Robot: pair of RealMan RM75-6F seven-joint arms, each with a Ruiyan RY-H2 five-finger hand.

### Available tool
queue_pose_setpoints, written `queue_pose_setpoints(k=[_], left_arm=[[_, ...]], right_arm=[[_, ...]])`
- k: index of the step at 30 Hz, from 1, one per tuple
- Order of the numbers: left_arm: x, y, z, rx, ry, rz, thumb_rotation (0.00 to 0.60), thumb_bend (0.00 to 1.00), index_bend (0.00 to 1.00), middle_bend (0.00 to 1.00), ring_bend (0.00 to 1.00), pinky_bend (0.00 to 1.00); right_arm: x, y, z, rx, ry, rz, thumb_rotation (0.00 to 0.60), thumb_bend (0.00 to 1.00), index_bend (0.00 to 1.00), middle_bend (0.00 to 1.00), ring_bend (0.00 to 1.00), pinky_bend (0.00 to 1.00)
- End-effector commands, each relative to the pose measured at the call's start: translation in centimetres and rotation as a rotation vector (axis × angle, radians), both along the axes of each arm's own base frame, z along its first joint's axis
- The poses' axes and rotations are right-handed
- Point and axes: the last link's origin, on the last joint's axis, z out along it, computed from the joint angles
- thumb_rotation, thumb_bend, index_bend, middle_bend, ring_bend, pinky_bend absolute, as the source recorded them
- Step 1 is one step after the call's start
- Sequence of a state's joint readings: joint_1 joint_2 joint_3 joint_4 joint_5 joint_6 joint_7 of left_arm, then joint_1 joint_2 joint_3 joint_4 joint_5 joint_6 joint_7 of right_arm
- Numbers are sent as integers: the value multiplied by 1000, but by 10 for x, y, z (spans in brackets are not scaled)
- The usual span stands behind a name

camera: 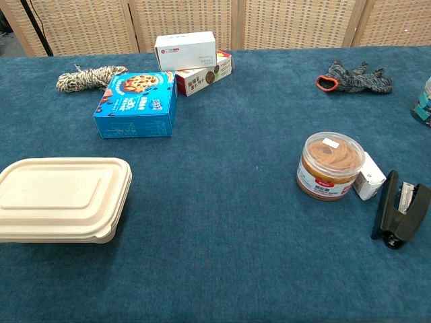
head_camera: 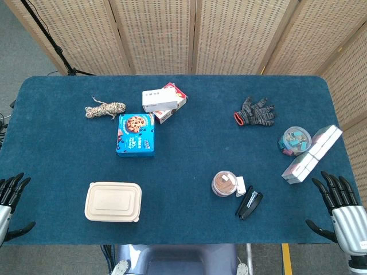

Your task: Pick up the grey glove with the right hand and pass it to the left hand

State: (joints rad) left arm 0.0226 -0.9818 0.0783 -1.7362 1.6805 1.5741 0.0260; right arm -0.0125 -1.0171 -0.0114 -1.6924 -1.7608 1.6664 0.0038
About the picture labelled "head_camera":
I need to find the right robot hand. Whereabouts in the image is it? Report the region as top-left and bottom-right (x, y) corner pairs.
(305, 170), (367, 256)

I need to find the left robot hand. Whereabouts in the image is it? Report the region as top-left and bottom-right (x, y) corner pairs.
(0, 172), (37, 248)

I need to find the grey knitted work glove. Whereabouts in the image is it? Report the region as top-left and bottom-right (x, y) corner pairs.
(233, 96), (277, 127)

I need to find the robot base body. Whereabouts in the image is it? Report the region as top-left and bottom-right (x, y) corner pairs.
(110, 243), (249, 275)

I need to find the white and pink flat box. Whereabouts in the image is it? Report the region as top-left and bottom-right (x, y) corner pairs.
(281, 153), (319, 184)
(309, 124), (344, 160)

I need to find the clear jar of binder clips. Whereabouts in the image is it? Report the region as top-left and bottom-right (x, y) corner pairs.
(277, 126), (313, 157)

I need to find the black stapler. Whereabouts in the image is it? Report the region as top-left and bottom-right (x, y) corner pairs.
(235, 185), (264, 221)

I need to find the beige lidded food container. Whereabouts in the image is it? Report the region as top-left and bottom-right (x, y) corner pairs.
(84, 181), (143, 223)

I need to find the small white box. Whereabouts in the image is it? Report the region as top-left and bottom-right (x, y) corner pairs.
(235, 176), (247, 198)

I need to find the clear jar of rubber bands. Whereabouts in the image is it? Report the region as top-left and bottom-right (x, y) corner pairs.
(211, 170), (239, 198)

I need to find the beige twine bundle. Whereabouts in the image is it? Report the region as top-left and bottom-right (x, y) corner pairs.
(84, 95), (127, 120)

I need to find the blue cookie box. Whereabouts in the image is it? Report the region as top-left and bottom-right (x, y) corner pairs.
(116, 112), (156, 158)

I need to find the black tripod stand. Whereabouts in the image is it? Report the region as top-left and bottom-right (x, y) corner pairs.
(19, 0), (97, 77)

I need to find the white cardboard box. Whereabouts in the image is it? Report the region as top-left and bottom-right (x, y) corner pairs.
(142, 87), (179, 113)

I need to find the red and white snack box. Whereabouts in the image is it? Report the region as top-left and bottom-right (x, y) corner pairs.
(153, 82), (189, 125)

